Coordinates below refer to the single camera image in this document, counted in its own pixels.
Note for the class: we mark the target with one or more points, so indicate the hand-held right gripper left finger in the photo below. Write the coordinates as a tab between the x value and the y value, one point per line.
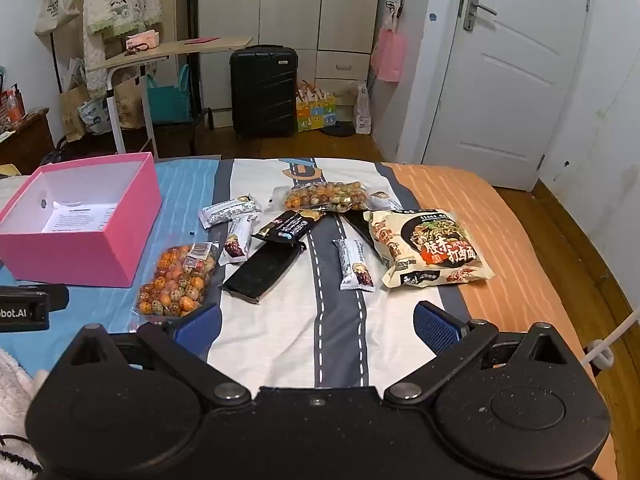
200	325

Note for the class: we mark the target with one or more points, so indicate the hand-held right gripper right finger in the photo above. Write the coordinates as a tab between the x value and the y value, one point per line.
437	330

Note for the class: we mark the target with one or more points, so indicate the pink cardboard box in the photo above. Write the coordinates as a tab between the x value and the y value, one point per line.
75	257

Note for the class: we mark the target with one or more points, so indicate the beige instant noodle bag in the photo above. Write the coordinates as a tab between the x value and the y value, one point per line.
440	255

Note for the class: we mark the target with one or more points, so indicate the plain black foil packet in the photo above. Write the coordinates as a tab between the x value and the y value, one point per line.
262	272

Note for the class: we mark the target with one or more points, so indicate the white snack bar packet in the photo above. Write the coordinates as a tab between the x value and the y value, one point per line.
382	200
237	240
355	265
227	211

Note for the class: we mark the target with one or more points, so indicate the black cracker packet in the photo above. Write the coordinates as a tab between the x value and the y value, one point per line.
287	227

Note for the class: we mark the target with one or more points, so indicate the clear bag of coated peanuts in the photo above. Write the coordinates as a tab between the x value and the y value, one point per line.
320	196
175	280

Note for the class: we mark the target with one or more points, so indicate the white fluffy cloth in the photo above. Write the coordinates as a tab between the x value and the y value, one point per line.
15	400

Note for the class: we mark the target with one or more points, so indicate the white printed paper sheet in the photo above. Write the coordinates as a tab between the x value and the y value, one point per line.
80	217

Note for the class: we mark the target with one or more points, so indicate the road print bedsheet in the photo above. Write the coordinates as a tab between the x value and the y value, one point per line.
320	320

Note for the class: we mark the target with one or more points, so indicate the dark wooden cabinet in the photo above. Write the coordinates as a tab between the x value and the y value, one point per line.
25	145

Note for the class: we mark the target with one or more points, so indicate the orange bottle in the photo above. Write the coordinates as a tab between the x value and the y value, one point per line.
14	110

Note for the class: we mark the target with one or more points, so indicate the grey printed plastic bag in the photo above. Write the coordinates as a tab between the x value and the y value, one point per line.
95	117

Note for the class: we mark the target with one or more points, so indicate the brown paper bag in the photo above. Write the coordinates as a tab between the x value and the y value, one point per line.
72	110
129	105

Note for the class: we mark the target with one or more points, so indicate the dark slipper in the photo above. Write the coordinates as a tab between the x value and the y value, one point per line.
337	131

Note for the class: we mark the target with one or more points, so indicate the teal shopping bag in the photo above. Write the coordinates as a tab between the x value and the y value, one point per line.
167	102

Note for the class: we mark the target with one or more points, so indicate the white plastic bag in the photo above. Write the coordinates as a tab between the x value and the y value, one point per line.
362	110

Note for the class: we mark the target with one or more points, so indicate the colourful cardboard box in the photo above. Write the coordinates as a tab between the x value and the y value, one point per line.
315	115

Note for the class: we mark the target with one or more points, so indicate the black hard suitcase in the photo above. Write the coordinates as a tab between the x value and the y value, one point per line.
262	90

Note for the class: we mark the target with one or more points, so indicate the white door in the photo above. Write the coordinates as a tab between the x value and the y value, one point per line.
500	85

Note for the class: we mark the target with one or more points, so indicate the wooden top rolling table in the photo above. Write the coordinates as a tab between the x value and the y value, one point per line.
165	52

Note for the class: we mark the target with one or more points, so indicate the pink gift bag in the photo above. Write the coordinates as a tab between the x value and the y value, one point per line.
389	55

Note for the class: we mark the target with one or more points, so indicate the red notebook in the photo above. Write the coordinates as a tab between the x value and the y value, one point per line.
202	40

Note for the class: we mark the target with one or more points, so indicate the pink tissue box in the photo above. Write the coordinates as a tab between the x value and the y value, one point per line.
145	40

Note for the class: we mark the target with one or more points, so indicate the black metal stand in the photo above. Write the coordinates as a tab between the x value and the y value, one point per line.
190	10

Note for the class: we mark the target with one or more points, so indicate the white knitted cardigan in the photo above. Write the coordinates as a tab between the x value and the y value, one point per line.
120	0

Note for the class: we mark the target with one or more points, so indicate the white wardrobe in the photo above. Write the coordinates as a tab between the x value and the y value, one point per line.
290	0

